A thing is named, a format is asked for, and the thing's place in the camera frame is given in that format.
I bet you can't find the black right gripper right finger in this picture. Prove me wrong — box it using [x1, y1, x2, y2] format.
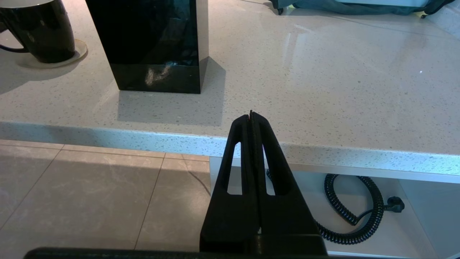
[252, 112, 327, 252]

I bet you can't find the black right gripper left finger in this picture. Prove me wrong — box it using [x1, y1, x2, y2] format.
[200, 112, 260, 251]

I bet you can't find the black white tissue box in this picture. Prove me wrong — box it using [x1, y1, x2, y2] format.
[86, 0, 210, 95]

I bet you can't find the round beige coaster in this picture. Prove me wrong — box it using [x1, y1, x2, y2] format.
[16, 39, 88, 69]

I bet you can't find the black mug white inside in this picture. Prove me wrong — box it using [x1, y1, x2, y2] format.
[0, 0, 77, 64]

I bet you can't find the black coiled cable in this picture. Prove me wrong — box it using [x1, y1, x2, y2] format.
[266, 169, 405, 245]

